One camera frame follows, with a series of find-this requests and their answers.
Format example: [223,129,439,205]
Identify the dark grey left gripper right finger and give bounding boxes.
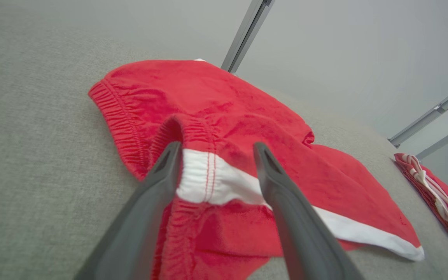
[253,142,364,280]

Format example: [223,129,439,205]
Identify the red shorts white stripe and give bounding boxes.
[88,59,425,280]

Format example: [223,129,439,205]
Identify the grey metal door frame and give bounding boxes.
[221,0,276,74]

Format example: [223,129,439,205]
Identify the grey fabric sofa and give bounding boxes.
[0,8,448,280]

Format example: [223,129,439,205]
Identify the red white basketball jersey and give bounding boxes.
[394,153,448,262]

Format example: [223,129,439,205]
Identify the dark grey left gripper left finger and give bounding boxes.
[74,141,183,280]

